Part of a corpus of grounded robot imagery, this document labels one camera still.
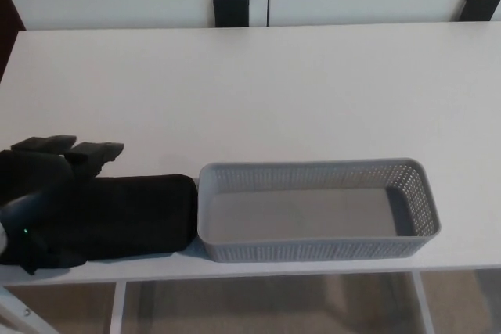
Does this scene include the grey perforated plastic basket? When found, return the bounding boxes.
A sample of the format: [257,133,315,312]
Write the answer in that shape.
[197,157,443,264]

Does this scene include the black fabric pencil case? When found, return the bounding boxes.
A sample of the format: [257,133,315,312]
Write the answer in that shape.
[46,173,199,264]

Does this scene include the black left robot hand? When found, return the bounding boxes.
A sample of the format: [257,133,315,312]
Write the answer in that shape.
[0,135,126,277]

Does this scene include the white table leg frame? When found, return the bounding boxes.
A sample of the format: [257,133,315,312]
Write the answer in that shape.
[410,271,438,334]
[0,279,128,334]

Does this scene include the black cabinet handle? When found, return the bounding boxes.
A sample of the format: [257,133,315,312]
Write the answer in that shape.
[453,0,501,23]
[212,0,251,29]

